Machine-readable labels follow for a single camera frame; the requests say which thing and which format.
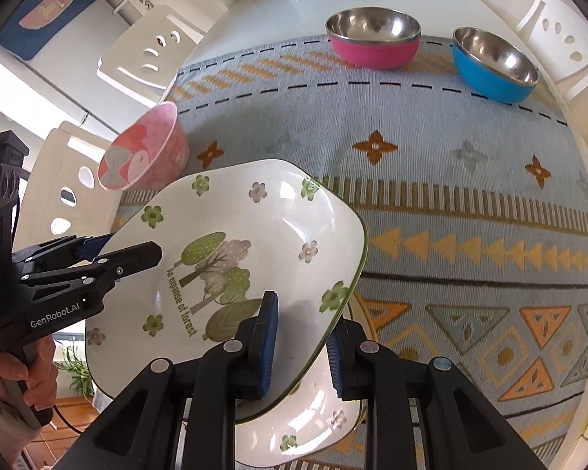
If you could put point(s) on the pink steel bowl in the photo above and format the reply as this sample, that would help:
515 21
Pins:
372 54

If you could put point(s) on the pink cartoon ceramic bowl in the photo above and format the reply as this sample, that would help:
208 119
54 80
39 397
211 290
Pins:
142 152

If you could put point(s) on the blue patterned table mat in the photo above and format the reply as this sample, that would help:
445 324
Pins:
421 205

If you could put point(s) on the hexagonal tree print plate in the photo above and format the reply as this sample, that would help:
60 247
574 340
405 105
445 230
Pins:
176 235
299 411

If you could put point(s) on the person's left hand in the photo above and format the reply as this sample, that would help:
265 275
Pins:
0 377

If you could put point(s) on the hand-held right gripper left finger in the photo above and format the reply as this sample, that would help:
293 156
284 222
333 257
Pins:
268 347

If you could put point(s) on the green potted plant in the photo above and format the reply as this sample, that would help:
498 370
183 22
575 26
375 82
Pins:
76 372

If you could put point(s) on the blue wall hanging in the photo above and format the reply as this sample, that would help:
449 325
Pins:
54 10

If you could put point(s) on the person's left forearm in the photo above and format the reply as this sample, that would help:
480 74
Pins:
0 426

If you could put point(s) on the blue steel bowl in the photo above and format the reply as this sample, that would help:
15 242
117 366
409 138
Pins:
480 78

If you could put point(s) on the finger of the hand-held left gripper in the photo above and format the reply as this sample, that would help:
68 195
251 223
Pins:
90 248
137 254

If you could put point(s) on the white chair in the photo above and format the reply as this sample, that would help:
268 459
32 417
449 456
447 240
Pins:
137 44
576 24
49 166

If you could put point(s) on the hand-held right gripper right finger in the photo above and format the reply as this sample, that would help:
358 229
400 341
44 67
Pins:
334 367

